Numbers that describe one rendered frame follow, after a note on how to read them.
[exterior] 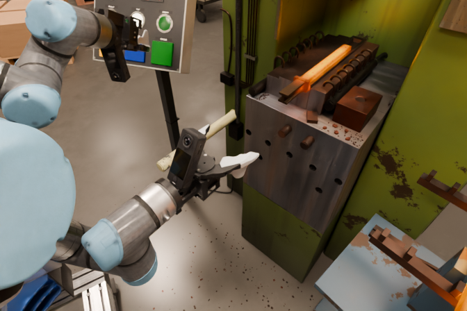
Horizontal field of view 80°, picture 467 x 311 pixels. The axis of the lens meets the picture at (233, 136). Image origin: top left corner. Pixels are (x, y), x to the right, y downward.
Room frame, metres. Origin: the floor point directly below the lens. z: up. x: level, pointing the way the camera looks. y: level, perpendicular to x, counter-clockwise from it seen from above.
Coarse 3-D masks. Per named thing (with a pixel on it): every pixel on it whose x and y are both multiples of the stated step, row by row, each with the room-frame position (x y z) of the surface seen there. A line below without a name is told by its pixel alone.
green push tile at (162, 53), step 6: (156, 42) 0.89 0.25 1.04; (162, 42) 0.88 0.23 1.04; (168, 42) 0.88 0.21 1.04; (156, 48) 0.88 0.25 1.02; (162, 48) 0.88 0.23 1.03; (168, 48) 0.87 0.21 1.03; (156, 54) 0.87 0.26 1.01; (162, 54) 0.87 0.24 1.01; (168, 54) 0.86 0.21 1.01; (156, 60) 0.86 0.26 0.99; (162, 60) 0.86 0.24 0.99; (168, 60) 0.85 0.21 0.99
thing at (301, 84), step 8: (344, 48) 0.91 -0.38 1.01; (328, 56) 0.85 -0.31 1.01; (336, 56) 0.85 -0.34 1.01; (320, 64) 0.80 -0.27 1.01; (328, 64) 0.80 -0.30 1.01; (312, 72) 0.75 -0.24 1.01; (320, 72) 0.76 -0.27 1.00; (296, 80) 0.70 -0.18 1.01; (304, 80) 0.69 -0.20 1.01; (312, 80) 0.72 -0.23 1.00; (288, 88) 0.65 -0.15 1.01; (296, 88) 0.65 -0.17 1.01; (304, 88) 0.69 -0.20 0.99; (288, 96) 0.64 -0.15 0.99
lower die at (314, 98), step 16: (320, 48) 0.95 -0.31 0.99; (336, 48) 0.93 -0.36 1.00; (352, 48) 0.93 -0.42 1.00; (368, 48) 0.95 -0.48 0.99; (288, 64) 0.85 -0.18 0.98; (304, 64) 0.83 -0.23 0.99; (336, 64) 0.81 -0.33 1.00; (272, 80) 0.77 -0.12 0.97; (288, 80) 0.74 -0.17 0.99; (320, 80) 0.73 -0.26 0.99; (336, 80) 0.73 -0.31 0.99; (304, 96) 0.70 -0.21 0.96; (320, 96) 0.66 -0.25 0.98; (320, 112) 0.66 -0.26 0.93
